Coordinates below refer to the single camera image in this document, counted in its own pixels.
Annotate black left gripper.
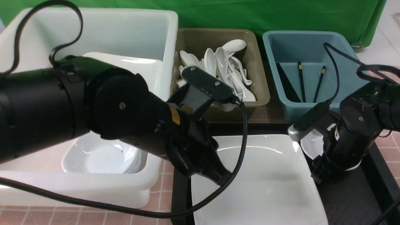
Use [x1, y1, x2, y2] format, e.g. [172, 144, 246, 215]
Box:
[154, 106, 232, 186]

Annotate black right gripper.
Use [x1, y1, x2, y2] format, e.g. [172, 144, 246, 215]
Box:
[311, 125, 375, 183]

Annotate white bowl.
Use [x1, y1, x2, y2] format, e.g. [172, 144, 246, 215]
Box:
[300, 124, 368, 173]

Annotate large white square plate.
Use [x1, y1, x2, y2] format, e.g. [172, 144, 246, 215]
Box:
[194, 134, 328, 225]

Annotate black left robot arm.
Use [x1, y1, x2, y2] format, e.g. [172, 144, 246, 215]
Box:
[1, 56, 237, 185]

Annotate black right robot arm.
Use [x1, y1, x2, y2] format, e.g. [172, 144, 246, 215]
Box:
[311, 82, 400, 183]

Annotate black serving tray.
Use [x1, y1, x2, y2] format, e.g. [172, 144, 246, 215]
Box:
[171, 123, 399, 225]

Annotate pink checkered tablecloth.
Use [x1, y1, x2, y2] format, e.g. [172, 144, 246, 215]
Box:
[0, 65, 400, 225]

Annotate black chopsticks in bin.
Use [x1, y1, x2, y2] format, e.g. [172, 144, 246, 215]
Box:
[276, 61, 327, 103]

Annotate stack of white square plates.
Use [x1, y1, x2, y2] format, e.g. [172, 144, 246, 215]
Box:
[83, 52, 170, 101]

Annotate blue plastic bin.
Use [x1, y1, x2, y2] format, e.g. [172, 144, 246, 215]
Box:
[262, 31, 383, 123]

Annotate pile of white spoons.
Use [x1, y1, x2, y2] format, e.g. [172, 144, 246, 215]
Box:
[177, 39, 256, 102]

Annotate stack of white bowls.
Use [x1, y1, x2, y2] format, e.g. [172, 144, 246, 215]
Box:
[62, 132, 142, 174]

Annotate olive green plastic bin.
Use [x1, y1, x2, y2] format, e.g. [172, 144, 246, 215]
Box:
[171, 27, 270, 123]

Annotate large white plastic bin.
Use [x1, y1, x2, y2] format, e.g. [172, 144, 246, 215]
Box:
[1, 8, 178, 208]

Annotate green cloth backdrop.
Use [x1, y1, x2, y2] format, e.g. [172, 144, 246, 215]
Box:
[0, 0, 386, 48]

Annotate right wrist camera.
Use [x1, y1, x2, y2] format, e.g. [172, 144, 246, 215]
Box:
[287, 101, 341, 142]

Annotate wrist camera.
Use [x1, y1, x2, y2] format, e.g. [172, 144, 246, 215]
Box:
[287, 101, 341, 142]
[167, 66, 248, 123]

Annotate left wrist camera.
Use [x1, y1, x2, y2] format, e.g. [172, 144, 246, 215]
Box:
[167, 66, 248, 123]

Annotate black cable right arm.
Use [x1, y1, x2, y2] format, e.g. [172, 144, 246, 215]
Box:
[323, 43, 400, 103]

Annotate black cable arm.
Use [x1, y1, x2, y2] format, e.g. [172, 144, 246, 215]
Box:
[0, 0, 249, 218]
[323, 43, 400, 103]

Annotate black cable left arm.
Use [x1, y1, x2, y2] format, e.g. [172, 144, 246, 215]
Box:
[0, 0, 249, 218]

